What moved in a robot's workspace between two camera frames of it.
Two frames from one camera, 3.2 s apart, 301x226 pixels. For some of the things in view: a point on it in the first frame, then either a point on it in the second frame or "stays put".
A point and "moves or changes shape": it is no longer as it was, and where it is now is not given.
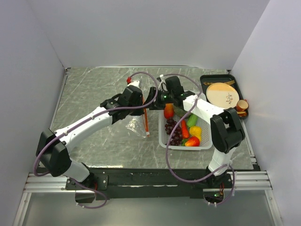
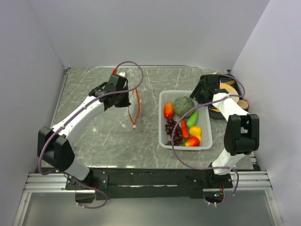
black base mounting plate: x=118 y=183 stays put
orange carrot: x=185 y=133 stays put
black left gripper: x=139 y=111 → x=126 y=103
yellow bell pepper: x=196 y=132 stays put
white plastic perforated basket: x=206 y=141 stays put
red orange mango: x=169 y=111 stays put
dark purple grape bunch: x=176 y=138 stays put
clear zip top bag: x=136 y=126 moves or changes shape
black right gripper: x=156 y=105 → x=195 y=92
